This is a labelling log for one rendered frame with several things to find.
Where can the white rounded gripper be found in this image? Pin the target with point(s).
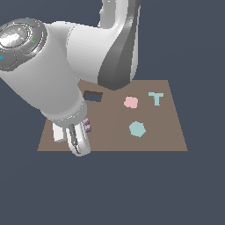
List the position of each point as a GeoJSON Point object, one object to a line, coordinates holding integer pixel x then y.
{"type": "Point", "coordinates": [79, 140]}

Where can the brown slotted board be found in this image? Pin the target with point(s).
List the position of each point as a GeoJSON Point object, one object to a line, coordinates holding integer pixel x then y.
{"type": "Point", "coordinates": [117, 137]}

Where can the small purple pink block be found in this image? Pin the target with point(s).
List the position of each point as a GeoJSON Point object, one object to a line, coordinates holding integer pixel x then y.
{"type": "Point", "coordinates": [87, 126]}

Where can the pink flower shaped piece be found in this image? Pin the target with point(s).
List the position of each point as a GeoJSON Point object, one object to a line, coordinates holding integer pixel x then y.
{"type": "Point", "coordinates": [130, 102]}

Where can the teal hexagon piece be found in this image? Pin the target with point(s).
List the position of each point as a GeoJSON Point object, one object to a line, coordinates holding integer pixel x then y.
{"type": "Point", "coordinates": [137, 129]}

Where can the teal T shaped piece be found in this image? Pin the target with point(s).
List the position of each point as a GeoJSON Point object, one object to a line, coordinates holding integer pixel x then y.
{"type": "Point", "coordinates": [157, 98]}

